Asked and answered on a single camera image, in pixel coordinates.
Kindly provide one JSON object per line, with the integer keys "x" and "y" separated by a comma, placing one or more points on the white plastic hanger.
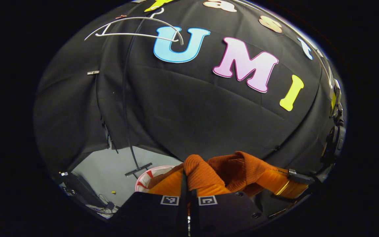
{"x": 133, "y": 34}

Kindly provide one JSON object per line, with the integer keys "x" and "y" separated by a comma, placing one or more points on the white and pink laundry hamper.
{"x": 144, "y": 181}

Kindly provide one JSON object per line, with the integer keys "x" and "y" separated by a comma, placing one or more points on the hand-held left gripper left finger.
{"x": 184, "y": 214}

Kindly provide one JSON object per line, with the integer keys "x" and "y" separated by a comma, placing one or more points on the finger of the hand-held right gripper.
{"x": 275, "y": 182}

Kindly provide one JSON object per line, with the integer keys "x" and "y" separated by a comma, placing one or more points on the black backdrop cloth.
{"x": 192, "y": 115}

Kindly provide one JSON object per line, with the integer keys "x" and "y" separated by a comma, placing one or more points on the dark equipment case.
{"x": 81, "y": 189}

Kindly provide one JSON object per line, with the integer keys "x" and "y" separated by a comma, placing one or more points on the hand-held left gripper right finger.
{"x": 194, "y": 217}

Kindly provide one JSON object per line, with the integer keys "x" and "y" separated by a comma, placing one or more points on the black clothes rack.
{"x": 124, "y": 98}

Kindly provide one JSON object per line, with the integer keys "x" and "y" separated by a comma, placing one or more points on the small red clip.
{"x": 121, "y": 16}

